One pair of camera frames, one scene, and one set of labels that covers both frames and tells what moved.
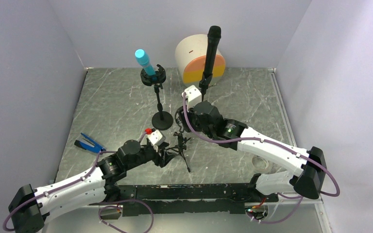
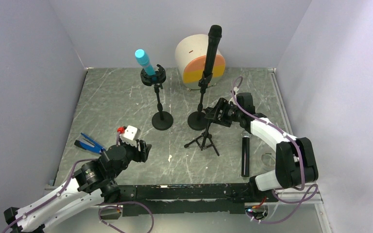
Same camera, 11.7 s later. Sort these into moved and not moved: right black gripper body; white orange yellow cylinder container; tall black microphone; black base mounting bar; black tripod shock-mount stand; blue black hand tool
Moved: right black gripper body; black tripod shock-mount stand
Not moved: white orange yellow cylinder container; tall black microphone; black base mounting bar; blue black hand tool
